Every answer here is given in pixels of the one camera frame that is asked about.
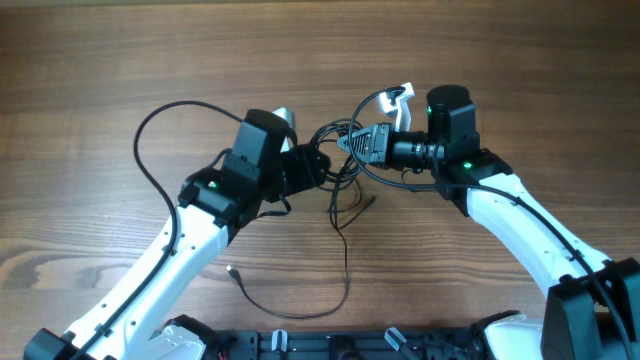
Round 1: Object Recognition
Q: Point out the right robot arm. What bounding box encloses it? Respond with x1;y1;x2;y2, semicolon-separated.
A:
337;83;639;359

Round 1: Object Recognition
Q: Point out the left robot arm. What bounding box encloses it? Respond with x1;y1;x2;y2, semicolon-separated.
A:
24;109;330;359

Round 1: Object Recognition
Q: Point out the left camera black cable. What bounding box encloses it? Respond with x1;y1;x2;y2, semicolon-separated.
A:
74;100;246;360

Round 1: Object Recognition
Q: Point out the camera black cable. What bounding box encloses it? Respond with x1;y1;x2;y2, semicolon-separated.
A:
347;85;634;360
74;100;246;360

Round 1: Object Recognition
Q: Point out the right camera black cable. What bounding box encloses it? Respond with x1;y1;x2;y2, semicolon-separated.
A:
347;85;634;360

